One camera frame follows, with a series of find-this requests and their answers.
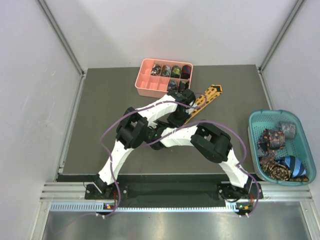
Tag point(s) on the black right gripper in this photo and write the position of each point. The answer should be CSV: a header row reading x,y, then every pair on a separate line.
x,y
161,124

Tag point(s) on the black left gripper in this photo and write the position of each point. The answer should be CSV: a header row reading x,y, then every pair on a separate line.
x,y
178,123

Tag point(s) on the pink compartment organizer box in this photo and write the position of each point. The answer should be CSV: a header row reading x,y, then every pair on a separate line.
x,y
148,85

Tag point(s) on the yellow patterned necktie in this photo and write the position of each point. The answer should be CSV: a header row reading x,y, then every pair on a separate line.
x,y
210,94

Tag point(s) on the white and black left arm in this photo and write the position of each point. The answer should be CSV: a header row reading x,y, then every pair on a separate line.
x,y
144,125

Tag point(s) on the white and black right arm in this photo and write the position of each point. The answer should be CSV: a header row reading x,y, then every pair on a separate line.
x,y
213,144

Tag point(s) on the blue patterned rolled tie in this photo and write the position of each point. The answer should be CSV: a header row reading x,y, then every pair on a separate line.
x,y
172,85

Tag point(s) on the black yellow rolled tie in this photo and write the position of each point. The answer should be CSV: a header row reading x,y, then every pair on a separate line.
x,y
183,85

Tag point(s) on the green yellow rolled tie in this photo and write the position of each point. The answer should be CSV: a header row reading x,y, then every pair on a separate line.
x,y
175,71

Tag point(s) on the maroon rolled tie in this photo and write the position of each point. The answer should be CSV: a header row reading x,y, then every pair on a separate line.
x,y
186,72

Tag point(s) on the multicolour rolled tie in box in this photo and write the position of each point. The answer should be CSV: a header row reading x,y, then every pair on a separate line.
x,y
156,70

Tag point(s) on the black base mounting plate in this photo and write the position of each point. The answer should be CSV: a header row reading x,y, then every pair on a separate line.
x,y
173,190

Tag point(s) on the dark orange floral rolled tie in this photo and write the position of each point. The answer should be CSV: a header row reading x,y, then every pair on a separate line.
x,y
270,141

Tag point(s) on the brown paisley rolled tie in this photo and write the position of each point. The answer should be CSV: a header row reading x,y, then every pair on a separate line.
x,y
277,171

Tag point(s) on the teal perforated plastic basket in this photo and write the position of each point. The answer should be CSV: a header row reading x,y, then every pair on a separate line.
x,y
298,146

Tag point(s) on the blue striped rolled tie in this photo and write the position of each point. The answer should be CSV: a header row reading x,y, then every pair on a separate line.
x,y
296,167

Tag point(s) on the grey slotted cable duct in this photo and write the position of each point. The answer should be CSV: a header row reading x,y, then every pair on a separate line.
x,y
106,207

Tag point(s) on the left aluminium frame post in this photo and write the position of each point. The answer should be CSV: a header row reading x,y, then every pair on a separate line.
x,y
60,35

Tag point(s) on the aluminium frame post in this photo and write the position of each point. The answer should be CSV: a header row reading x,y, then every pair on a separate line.
x,y
60,35
298,4

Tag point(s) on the right aluminium frame post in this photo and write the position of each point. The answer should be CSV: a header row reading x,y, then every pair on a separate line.
x,y
298,4

